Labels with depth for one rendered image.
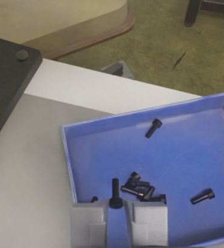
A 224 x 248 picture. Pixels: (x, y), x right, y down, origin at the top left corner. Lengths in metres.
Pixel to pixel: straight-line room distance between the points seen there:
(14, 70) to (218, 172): 0.18
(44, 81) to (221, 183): 0.16
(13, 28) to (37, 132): 0.52
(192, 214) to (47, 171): 0.11
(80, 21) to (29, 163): 0.54
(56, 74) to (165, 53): 1.25
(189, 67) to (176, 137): 1.25
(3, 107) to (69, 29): 0.50
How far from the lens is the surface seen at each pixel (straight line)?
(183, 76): 1.46
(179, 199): 0.24
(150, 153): 0.25
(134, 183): 0.23
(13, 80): 0.28
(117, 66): 1.39
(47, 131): 0.26
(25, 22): 0.77
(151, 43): 1.56
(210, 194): 0.24
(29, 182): 0.25
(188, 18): 1.62
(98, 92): 0.28
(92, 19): 0.76
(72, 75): 0.29
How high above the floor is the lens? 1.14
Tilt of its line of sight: 61 degrees down
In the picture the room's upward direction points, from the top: straight up
